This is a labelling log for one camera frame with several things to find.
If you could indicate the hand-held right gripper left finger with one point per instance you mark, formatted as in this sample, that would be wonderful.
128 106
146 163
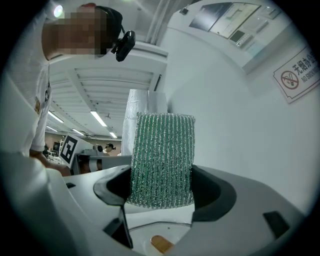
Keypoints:
75 212

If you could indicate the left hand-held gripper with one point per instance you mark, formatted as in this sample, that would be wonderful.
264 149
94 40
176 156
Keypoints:
68 150

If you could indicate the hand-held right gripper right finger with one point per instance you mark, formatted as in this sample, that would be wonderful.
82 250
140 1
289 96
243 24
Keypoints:
237 232

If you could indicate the green scrubbing sponge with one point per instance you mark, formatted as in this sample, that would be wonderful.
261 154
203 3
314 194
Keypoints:
162 160

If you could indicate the person's left forearm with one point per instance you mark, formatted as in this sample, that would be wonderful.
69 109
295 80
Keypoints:
58 171

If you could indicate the white ceiling light strip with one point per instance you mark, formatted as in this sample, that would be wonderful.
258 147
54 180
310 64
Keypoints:
55 117
78 132
98 118
113 135

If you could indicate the person's white shirt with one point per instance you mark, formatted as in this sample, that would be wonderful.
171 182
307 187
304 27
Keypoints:
32 87

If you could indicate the white sink basin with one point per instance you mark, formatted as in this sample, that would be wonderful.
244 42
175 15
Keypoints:
160 214

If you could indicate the person's head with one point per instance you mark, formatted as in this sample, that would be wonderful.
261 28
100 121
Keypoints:
75 35

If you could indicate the white notice board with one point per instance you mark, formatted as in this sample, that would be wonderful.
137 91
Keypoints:
237 22

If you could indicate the black head-mounted camera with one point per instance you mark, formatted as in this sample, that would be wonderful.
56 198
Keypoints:
125 46

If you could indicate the no smoking wall sign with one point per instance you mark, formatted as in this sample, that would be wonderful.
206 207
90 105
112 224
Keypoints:
297 75

